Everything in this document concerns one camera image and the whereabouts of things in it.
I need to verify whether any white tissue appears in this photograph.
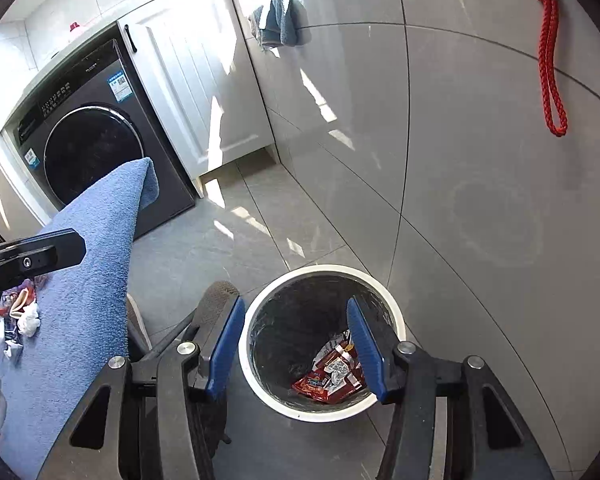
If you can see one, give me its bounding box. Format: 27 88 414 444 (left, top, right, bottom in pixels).
17 305 42 337

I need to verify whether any dark grey washing machine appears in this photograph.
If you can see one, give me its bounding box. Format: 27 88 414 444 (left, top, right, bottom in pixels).
12 37 197 241

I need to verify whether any red white snack wrapper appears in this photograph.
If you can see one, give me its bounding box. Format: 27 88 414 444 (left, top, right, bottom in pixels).
312 330 362 376

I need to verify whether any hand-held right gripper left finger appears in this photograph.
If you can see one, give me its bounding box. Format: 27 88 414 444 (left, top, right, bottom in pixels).
35 295 247 480

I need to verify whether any grey-blue hanging towel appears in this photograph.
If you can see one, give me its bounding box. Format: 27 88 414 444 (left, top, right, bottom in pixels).
249 2 282 49

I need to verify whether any grey mesh shoe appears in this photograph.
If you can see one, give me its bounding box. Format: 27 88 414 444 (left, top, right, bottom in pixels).
194 280 242 333

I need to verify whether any blue hanging towel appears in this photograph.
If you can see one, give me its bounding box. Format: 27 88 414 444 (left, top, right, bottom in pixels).
270 0 313 47

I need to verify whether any white blue plastic wrapper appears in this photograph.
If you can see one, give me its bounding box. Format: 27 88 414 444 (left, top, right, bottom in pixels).
0 317 25 361

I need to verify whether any white cabinet door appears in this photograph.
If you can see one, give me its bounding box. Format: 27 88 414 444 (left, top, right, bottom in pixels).
117 0 276 181

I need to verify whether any blue terry towel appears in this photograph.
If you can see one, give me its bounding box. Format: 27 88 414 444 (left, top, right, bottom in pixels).
0 156 161 480

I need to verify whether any red braided rope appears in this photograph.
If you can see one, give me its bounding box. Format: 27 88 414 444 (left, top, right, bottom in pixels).
529 0 569 137

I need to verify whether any purple red snack wrapper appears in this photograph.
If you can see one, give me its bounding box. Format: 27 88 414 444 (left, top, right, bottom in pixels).
7 282 38 318

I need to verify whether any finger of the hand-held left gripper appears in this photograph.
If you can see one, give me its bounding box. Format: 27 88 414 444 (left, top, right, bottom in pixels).
0 229 86 293

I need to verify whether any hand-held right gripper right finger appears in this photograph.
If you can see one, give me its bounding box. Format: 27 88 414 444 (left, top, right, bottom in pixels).
346 296 556 480

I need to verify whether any round floor drain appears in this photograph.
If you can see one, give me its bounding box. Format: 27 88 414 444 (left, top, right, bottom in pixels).
239 265 407 421

